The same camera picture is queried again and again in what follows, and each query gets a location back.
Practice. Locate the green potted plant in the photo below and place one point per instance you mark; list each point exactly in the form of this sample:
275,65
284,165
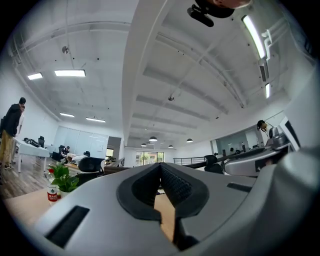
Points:
63,178

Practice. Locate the black bag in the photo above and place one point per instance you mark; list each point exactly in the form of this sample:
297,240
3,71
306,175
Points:
33,142

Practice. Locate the white table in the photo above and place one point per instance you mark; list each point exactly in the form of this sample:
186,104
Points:
32,150

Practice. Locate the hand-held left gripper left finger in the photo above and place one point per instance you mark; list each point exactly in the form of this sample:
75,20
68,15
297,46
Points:
105,215

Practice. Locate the glass balcony door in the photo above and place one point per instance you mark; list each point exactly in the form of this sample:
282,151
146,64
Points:
150,158

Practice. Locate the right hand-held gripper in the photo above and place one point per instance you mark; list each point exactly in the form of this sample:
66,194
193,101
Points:
240,165

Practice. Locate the long ceiling tube light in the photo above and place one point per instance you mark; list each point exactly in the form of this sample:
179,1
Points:
254,36
267,90

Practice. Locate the black metal railing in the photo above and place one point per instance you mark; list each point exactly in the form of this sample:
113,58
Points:
190,160

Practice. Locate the white air conditioner unit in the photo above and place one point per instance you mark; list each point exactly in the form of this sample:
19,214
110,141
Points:
263,70

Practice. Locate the red label plastic bottle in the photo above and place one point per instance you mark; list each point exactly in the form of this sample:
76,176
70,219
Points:
52,193

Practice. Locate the rectangular ceiling light panel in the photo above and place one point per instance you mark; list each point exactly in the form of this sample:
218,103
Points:
67,115
70,73
35,76
95,120

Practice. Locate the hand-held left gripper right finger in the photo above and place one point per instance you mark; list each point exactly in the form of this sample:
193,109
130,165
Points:
215,200

